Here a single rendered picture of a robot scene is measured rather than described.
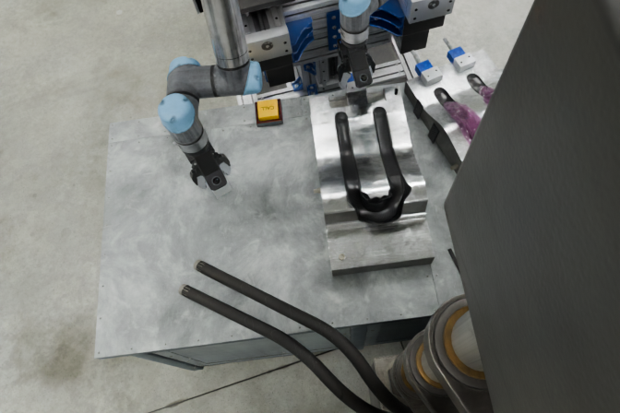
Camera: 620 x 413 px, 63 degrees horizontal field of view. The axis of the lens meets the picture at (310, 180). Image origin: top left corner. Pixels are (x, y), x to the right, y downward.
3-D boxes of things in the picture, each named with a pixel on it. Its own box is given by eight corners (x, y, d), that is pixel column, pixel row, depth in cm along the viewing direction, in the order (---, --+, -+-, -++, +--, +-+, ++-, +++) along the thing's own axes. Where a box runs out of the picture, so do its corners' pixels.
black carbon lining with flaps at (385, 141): (332, 116, 143) (330, 98, 135) (387, 109, 143) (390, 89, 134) (350, 231, 129) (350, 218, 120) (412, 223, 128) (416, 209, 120)
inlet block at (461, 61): (435, 47, 156) (437, 35, 151) (449, 41, 156) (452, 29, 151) (457, 78, 150) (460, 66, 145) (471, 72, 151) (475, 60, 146)
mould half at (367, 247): (310, 114, 152) (307, 88, 140) (396, 102, 152) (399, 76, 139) (332, 276, 131) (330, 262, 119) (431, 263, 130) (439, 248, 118)
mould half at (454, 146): (403, 91, 153) (407, 69, 143) (479, 60, 156) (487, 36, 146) (494, 233, 133) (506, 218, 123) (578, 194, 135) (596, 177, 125)
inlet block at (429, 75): (404, 60, 154) (405, 48, 149) (418, 53, 155) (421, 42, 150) (424, 91, 149) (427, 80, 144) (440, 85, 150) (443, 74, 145)
